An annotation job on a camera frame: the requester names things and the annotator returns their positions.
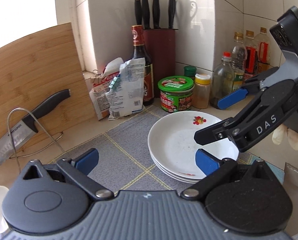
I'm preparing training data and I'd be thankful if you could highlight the white fruit plate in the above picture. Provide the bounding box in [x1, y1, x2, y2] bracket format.
[147, 110, 240, 176]
[150, 152, 207, 181]

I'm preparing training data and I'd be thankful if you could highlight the white fruit plate back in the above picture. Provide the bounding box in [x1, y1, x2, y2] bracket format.
[147, 110, 240, 176]

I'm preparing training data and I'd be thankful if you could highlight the white plate with stain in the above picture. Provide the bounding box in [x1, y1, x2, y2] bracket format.
[155, 163, 199, 184]

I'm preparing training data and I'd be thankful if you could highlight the white gloved right hand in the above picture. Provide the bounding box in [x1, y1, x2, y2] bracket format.
[272, 124, 298, 151]

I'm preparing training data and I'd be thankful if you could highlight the clear bottle red cap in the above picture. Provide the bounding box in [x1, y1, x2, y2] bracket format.
[210, 51, 235, 109]

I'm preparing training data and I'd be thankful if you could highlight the red label sauce bottle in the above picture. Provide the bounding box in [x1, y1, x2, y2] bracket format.
[244, 30, 257, 80]

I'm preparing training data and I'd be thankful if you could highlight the oil bottle yellow label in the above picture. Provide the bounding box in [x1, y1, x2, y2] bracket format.
[231, 32, 247, 92]

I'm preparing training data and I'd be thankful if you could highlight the yellow lid spice jar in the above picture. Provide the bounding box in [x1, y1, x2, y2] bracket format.
[192, 74, 211, 109]

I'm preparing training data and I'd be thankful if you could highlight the grey checked dish towel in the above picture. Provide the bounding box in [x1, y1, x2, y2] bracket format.
[49, 104, 284, 196]

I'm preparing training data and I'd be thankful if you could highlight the tall amber oil bottle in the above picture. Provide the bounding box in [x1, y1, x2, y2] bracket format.
[254, 27, 270, 74]

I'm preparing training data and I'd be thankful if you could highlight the small green lid jar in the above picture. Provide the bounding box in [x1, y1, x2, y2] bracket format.
[184, 66, 197, 79]

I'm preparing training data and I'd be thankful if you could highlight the green lid sauce jar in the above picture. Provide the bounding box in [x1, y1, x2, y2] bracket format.
[158, 75, 194, 113]

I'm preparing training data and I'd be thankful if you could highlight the white seasoning bag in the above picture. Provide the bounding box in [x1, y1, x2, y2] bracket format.
[106, 59, 144, 120]

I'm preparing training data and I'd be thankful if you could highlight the red clipped snack bag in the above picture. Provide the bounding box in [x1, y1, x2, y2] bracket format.
[89, 57, 124, 120]

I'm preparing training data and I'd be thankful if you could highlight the dark red knife block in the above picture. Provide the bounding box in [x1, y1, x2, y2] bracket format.
[134, 0, 179, 98]

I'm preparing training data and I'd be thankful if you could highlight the bamboo cutting board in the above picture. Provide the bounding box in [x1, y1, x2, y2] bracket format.
[0, 23, 95, 139]

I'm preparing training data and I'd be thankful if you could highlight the dark soy sauce bottle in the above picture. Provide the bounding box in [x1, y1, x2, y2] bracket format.
[131, 25, 154, 106]

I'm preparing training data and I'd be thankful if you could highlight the metal wire board stand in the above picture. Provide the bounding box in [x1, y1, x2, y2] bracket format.
[7, 107, 65, 173]

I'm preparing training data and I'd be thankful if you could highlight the black handled santoku knife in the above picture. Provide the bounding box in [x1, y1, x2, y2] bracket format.
[0, 89, 71, 165]

